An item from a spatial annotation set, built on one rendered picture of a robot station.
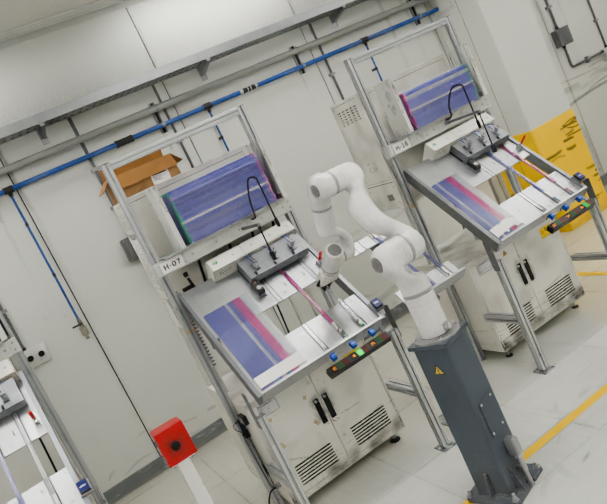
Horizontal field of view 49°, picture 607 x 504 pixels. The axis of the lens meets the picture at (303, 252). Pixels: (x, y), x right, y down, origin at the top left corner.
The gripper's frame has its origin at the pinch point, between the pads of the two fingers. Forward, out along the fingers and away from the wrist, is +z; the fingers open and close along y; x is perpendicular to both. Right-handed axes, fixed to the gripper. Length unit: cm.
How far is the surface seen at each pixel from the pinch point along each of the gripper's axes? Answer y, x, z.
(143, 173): 46, -101, -3
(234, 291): 37.6, -22.2, 6.3
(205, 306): 53, -22, 6
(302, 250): -1.2, -22.7, -0.1
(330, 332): 13.7, 23.1, -4.1
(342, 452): 24, 61, 52
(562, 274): -147, 44, 46
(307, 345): 26.2, 23.1, -4.0
